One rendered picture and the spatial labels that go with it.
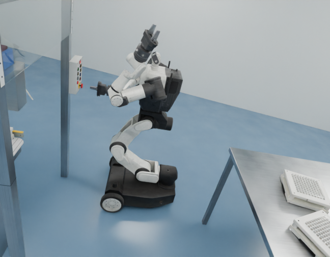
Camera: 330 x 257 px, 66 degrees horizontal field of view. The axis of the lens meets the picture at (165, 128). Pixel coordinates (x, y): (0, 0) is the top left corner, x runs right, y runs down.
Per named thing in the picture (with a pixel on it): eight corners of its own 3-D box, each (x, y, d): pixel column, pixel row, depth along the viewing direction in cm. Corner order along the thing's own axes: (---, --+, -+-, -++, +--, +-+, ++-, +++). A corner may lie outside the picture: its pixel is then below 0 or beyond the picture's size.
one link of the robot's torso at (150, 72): (171, 102, 220) (181, 61, 201) (173, 122, 191) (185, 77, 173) (137, 96, 215) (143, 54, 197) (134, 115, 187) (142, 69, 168)
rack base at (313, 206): (315, 187, 174) (317, 184, 173) (327, 214, 153) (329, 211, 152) (279, 176, 176) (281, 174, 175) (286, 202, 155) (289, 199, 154)
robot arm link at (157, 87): (145, 100, 175) (164, 94, 177) (147, 101, 166) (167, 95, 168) (140, 84, 172) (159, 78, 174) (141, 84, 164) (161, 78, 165)
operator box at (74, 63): (81, 86, 216) (82, 56, 203) (76, 94, 202) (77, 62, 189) (74, 84, 216) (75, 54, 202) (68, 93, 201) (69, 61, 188)
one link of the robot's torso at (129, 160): (153, 164, 246) (122, 130, 224) (153, 179, 229) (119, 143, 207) (140, 171, 250) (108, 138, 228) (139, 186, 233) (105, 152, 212)
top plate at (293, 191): (319, 181, 171) (320, 179, 170) (331, 208, 150) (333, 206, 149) (282, 171, 173) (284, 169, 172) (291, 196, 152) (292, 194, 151)
